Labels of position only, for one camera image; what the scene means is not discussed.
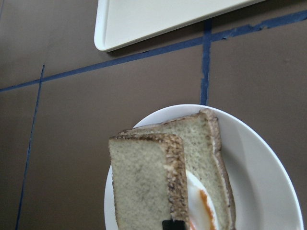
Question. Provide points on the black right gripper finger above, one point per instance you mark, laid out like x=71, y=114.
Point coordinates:
x=173, y=225

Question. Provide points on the bread slice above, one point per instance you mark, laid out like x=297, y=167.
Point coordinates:
x=200, y=133
x=149, y=180

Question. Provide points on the bread slice on plate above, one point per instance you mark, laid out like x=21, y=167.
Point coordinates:
x=200, y=133

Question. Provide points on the white round plate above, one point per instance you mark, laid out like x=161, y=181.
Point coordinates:
x=264, y=196

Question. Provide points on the fried egg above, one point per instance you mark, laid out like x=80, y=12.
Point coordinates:
x=202, y=215

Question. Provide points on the cream bear serving tray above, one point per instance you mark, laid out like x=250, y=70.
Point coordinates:
x=120, y=23

